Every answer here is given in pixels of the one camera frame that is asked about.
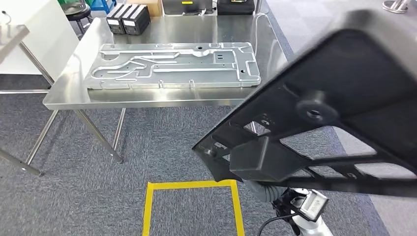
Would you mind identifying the black fabric bag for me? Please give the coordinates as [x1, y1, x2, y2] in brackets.
[216, 0, 255, 16]

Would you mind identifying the large machined aluminium plate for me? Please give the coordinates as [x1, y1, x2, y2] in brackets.
[83, 41, 262, 90]

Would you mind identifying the black round stool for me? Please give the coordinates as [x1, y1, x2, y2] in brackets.
[60, 0, 93, 35]

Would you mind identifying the brown cardboard box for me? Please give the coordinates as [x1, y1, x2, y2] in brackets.
[127, 0, 164, 17]

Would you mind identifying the blue metal stand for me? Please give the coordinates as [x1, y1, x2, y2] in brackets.
[89, 0, 116, 14]

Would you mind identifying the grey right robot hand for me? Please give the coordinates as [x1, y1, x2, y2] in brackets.
[244, 180, 278, 204]

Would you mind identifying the white cabinet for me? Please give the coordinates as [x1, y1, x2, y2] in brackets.
[0, 0, 81, 76]

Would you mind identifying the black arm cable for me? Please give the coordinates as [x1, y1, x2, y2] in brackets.
[256, 213, 298, 236]

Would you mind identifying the stainless steel workbench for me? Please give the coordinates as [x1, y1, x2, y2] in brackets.
[24, 13, 291, 165]

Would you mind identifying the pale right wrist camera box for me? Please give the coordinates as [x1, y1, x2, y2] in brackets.
[290, 189, 329, 223]

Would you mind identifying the black case with yellow label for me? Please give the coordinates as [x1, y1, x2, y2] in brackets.
[162, 0, 216, 16]

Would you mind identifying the black plastic frame part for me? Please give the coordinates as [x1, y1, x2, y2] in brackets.
[192, 8, 417, 198]

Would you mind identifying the small steel table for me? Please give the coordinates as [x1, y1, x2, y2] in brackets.
[0, 24, 56, 177]

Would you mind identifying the black box with white label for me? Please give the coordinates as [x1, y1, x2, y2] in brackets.
[121, 3, 151, 36]
[106, 3, 133, 35]

